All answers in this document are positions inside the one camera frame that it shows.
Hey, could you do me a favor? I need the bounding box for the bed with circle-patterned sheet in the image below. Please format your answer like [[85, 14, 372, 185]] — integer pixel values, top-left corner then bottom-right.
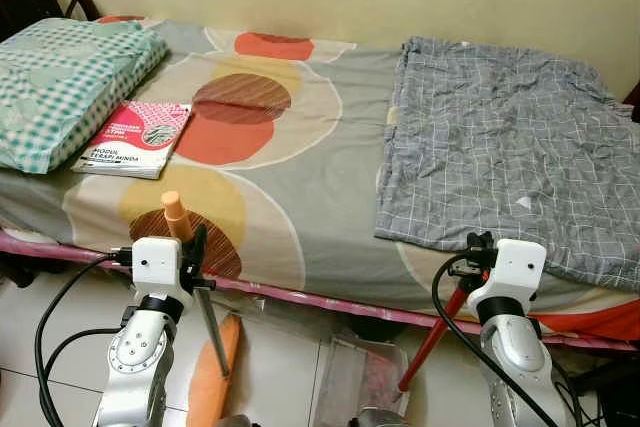
[[0, 15, 640, 350]]

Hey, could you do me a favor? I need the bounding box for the green checked pillow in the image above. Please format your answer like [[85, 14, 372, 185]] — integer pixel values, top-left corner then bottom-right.
[[0, 17, 170, 175]]

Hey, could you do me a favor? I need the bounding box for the red and white book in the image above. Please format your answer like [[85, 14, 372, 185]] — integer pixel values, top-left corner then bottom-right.
[[70, 100, 194, 181]]

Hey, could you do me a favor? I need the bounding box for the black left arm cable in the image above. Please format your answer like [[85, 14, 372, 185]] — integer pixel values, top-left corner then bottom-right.
[[34, 250, 136, 427]]

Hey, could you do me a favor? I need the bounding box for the grey checked blanket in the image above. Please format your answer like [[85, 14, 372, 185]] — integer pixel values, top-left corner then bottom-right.
[[374, 35, 640, 294]]

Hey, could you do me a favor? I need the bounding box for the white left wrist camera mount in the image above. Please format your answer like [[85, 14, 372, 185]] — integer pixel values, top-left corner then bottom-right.
[[131, 236, 192, 295]]

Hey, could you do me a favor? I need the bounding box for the orange broom with silver shaft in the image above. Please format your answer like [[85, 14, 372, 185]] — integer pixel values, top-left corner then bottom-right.
[[160, 191, 244, 427]]

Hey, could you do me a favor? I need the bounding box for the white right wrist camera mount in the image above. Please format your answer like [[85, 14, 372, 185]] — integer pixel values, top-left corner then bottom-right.
[[467, 238, 548, 314]]

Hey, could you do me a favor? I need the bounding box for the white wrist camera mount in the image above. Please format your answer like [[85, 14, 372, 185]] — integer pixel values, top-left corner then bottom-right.
[[131, 236, 192, 295], [467, 238, 548, 314]]

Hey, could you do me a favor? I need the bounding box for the clear dustpan with red handle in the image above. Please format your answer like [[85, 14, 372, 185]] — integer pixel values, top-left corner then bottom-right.
[[314, 269, 491, 427]]

